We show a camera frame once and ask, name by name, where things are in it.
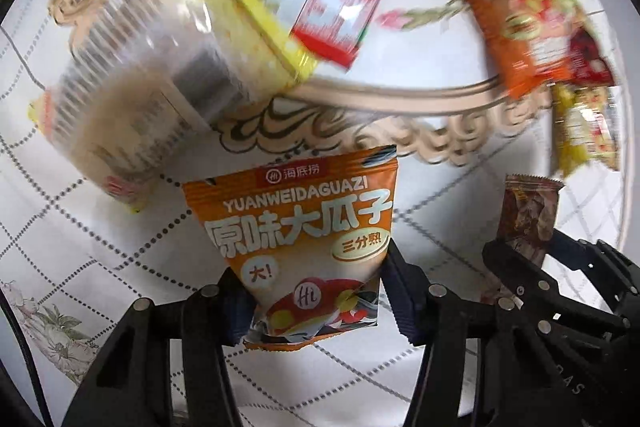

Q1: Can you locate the orange seed snack packet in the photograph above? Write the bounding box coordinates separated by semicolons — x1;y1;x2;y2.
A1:
181;145;399;352

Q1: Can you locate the yellow snack packet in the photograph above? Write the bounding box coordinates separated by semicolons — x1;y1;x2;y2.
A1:
550;82;621;180

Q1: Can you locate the dark red snack packet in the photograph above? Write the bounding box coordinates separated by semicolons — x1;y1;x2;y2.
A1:
565;27;616;88

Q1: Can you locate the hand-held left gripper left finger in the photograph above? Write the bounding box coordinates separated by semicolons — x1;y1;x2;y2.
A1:
64;266;257;427

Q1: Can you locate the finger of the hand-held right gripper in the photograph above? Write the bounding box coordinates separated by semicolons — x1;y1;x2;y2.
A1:
481;240;632;339
547;231;640;309

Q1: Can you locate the white quilted table cover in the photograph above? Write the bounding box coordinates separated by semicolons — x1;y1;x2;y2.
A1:
0;0;633;427

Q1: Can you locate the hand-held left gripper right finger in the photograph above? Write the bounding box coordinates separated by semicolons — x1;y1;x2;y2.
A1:
379;239;577;427

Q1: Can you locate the clear yellow-edged noodle package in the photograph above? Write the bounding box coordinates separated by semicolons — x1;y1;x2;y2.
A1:
27;0;321;215

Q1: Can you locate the orange long snack packet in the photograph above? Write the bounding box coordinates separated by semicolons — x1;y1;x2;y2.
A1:
437;0;586;100

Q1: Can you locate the brown snack packet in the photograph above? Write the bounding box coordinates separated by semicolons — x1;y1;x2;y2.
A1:
496;174;564;269

